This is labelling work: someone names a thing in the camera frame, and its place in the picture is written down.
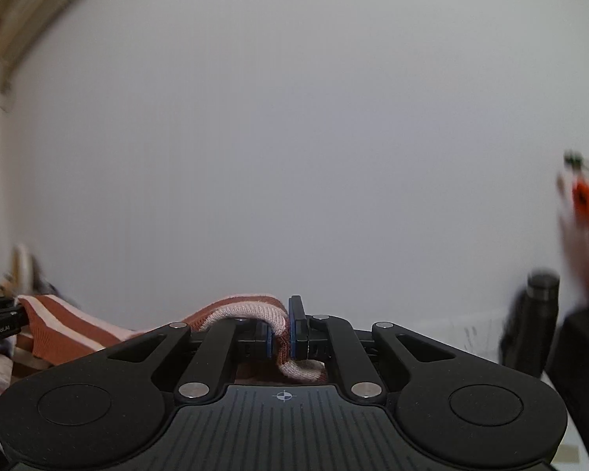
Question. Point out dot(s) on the black bottle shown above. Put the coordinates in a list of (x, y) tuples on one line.
[(532, 324)]

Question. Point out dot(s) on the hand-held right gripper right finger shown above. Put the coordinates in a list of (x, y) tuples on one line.
[(293, 331)]

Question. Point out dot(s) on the rust and pink striped sweater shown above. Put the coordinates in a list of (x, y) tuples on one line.
[(78, 328)]

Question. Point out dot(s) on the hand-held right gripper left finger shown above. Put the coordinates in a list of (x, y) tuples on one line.
[(269, 346)]

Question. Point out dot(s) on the brown cardboard box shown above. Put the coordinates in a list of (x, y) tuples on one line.
[(32, 360)]

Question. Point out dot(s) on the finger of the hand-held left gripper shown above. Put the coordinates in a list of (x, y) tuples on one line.
[(2, 310)]

